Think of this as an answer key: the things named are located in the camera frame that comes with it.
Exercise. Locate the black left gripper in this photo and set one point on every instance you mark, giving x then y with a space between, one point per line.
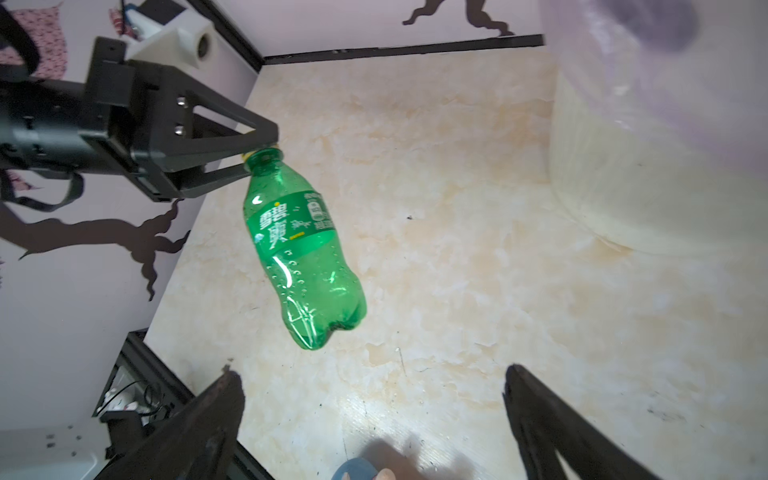
152 124

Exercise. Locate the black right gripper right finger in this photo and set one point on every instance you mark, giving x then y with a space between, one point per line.
548 432

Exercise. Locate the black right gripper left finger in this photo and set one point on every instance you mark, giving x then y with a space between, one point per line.
196 443

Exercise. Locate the green bottle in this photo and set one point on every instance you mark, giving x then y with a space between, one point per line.
300 251

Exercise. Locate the white bin pink liner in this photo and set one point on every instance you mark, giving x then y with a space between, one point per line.
659 127

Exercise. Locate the cartoon boy plush doll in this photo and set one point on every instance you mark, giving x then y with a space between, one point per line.
362 469

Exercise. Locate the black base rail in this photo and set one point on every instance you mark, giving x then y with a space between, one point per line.
157 394

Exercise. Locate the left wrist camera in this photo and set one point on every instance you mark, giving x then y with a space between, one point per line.
168 33

